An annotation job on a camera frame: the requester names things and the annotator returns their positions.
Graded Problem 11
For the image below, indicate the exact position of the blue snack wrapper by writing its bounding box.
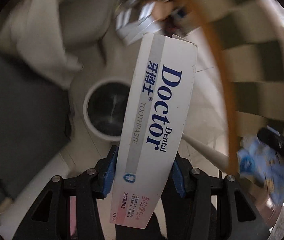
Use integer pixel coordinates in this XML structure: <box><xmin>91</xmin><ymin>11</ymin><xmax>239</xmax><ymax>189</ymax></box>
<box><xmin>237</xmin><ymin>126</ymin><xmax>284</xmax><ymax>206</ymax></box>

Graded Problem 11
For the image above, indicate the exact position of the white cloth on chair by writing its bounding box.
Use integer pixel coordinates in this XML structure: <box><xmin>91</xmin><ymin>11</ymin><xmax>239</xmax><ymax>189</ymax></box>
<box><xmin>0</xmin><ymin>0</ymin><xmax>82</xmax><ymax>89</ymax></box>

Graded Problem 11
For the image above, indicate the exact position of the white Doctor toothpaste box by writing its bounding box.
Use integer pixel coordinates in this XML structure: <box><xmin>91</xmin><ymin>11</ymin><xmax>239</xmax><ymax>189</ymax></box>
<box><xmin>110</xmin><ymin>33</ymin><xmax>197</xmax><ymax>229</ymax></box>

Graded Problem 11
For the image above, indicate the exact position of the checkered green tablecloth table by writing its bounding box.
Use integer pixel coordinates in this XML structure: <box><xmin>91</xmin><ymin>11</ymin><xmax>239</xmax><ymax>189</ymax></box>
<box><xmin>183</xmin><ymin>0</ymin><xmax>284</xmax><ymax>174</ymax></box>

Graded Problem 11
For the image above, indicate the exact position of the pink suitcase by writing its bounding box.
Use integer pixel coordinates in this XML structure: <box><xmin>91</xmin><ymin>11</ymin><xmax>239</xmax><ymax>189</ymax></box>
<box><xmin>70</xmin><ymin>196</ymin><xmax>77</xmax><ymax>239</ymax></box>

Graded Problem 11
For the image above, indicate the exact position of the white round trash bin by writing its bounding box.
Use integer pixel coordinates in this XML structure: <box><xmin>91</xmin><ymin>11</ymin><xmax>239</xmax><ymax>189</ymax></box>
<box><xmin>83</xmin><ymin>77</ymin><xmax>130</xmax><ymax>142</ymax></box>

